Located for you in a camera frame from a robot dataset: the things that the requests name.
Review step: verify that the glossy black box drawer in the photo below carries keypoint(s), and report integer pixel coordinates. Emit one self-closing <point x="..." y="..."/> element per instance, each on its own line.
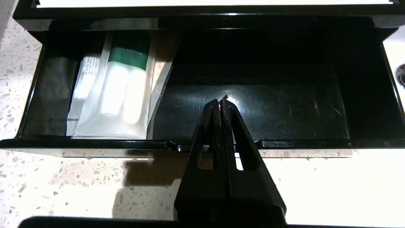
<point x="269" y="104"/>

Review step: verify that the slim white sachet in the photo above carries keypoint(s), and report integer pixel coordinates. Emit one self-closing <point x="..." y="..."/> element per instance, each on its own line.
<point x="85" y="76"/>

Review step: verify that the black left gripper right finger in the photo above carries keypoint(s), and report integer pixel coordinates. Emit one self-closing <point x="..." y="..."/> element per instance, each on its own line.
<point x="256" y="190"/>

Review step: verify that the white ceramic sink basin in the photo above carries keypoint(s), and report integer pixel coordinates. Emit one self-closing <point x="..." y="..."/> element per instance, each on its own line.
<point x="395" y="44"/>

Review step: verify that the chrome sink drain plug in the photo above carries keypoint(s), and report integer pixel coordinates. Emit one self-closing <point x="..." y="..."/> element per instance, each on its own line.
<point x="401" y="76"/>

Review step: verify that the white packet in drawer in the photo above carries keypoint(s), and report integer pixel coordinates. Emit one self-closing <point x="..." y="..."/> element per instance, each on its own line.
<point x="120" y="95"/>

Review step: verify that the black box with white top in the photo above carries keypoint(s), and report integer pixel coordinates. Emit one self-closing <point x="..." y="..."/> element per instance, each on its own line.
<point x="190" y="9"/>

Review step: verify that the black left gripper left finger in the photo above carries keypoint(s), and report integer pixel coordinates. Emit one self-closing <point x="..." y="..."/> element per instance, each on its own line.
<point x="196" y="190"/>

